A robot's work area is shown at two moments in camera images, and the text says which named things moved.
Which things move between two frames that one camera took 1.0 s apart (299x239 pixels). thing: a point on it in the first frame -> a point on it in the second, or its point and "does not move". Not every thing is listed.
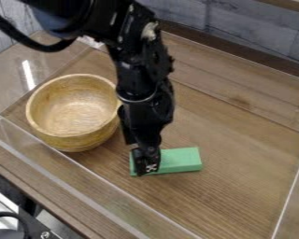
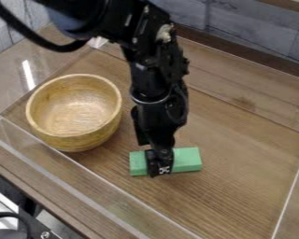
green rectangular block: x=176 y=160 does not move
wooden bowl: x=73 y=112 does not move
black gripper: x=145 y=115 -> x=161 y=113
